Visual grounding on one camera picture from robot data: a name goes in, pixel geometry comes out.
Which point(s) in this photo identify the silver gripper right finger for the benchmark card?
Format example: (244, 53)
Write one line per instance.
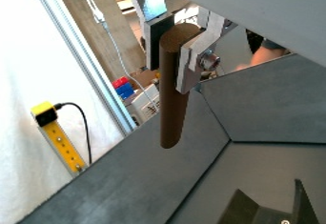
(197, 54)

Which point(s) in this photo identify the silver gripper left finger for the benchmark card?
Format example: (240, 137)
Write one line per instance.
(155, 22)

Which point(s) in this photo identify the brown oval rod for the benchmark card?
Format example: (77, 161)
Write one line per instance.
(173, 100)

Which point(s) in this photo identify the red and blue boxes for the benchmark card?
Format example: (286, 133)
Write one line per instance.
(123, 88)

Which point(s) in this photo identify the yellow sensor bracket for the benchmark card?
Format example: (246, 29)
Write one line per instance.
(46, 116)

